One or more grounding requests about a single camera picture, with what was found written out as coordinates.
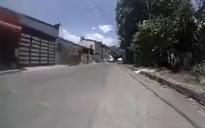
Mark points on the white vehicle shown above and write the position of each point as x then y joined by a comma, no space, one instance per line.
119,60

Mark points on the row of distant buildings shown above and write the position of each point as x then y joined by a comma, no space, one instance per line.
86,50

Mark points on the grey asphalt road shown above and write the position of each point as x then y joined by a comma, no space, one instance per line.
80,96

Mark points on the grey building with slatted gate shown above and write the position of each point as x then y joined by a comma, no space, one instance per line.
38,45

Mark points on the row of trees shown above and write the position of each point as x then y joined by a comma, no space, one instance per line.
163,30

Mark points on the grey concrete gutter strip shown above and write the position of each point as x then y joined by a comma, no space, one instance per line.
176,100

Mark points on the pale concrete sidewalk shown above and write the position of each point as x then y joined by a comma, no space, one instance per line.
20,69

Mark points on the raised kerb with dirt verge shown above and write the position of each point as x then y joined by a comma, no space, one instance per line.
186,83

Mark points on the building with red awning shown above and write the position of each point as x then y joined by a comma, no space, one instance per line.
3,40

